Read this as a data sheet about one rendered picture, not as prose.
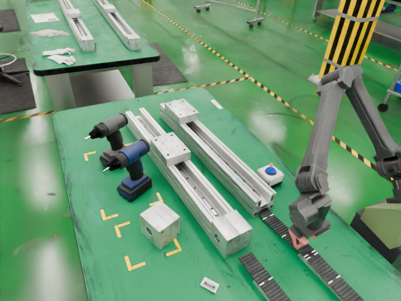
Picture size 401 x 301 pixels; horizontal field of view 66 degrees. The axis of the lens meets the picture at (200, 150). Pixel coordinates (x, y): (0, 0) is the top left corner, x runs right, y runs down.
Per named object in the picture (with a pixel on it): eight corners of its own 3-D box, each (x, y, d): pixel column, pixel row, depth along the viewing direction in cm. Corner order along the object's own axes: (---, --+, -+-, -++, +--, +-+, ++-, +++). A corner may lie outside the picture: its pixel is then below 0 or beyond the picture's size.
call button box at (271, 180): (281, 185, 129) (284, 174, 126) (264, 193, 125) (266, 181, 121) (268, 174, 135) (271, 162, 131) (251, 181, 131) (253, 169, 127)
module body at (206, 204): (233, 227, 111) (236, 211, 106) (209, 238, 106) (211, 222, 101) (144, 121, 164) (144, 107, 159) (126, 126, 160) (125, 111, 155)
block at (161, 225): (185, 230, 109) (185, 212, 103) (160, 250, 102) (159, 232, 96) (166, 215, 114) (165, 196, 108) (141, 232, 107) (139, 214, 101)
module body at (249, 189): (273, 208, 119) (277, 192, 114) (252, 217, 115) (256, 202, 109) (176, 113, 172) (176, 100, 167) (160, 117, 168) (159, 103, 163)
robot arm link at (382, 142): (361, 54, 104) (336, 67, 113) (339, 68, 98) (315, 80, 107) (420, 167, 108) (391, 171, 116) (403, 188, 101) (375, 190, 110)
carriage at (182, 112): (199, 124, 154) (199, 112, 150) (179, 129, 149) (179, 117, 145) (183, 109, 164) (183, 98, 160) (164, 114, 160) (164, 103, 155)
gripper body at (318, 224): (291, 226, 96) (296, 209, 91) (313, 213, 100) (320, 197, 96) (307, 240, 92) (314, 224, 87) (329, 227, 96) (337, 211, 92)
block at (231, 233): (253, 243, 106) (258, 225, 100) (224, 258, 100) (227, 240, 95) (238, 224, 112) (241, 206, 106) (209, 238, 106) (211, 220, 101)
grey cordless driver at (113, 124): (134, 156, 140) (129, 115, 127) (99, 180, 127) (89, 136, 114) (122, 150, 143) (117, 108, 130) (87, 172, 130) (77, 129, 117)
